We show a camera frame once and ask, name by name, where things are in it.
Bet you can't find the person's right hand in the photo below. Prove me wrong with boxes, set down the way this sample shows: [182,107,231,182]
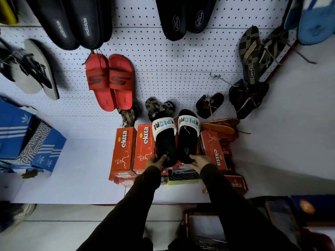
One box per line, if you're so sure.
[189,154,213,175]

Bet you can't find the person's left hand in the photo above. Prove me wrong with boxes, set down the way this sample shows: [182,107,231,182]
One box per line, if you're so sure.
[145,154,168,172]

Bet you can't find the orange brown sandals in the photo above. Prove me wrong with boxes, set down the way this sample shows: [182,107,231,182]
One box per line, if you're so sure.
[201,122,236,136]

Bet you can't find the small black gold striped slipper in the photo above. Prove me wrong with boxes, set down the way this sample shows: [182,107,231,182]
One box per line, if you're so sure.
[145,98,164,122]
[159,101,176,116]

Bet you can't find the small dark sandals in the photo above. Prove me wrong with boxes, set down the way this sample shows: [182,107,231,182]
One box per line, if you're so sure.
[195,92,225,120]

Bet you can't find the light blue slipper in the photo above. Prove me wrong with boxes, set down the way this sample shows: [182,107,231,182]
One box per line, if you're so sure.
[298,0,335,46]

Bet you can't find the yellow and black slipper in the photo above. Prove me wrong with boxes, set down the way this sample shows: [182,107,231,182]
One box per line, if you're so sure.
[0,0,19,25]

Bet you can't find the person's left forearm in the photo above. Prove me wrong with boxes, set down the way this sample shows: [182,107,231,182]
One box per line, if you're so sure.
[76,166,162,251]

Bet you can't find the person's right forearm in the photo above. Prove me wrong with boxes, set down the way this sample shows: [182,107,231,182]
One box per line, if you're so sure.
[200,163,302,251]

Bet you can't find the white display ledge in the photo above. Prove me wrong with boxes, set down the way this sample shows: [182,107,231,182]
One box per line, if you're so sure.
[12,138,335,205]

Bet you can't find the yellow black patterned box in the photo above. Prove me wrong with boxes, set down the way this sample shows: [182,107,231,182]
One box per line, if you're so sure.
[167,169,202,186]

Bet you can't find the stack of orange shoe boxes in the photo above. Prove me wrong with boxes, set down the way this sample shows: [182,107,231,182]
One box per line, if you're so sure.
[108,124,248,196]

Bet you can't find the metal pegboard hook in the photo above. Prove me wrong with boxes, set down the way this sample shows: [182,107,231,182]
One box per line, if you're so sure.
[209,73,238,87]

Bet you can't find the blue box with zebra pattern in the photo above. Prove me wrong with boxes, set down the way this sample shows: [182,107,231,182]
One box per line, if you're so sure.
[15,122,67,173]

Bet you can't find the dark box with orange dot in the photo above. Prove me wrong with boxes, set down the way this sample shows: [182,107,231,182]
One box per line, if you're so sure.
[290,195,335,226]

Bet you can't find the brown cardboard scrap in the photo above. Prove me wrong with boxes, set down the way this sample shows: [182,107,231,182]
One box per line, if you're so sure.
[21,168,40,179]

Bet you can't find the blue box with white stripes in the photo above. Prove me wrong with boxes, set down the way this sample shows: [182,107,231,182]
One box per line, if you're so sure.
[0,100,35,160]

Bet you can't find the grey sneaker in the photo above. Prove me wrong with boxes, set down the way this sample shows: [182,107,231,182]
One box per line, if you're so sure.
[0,203,36,234]

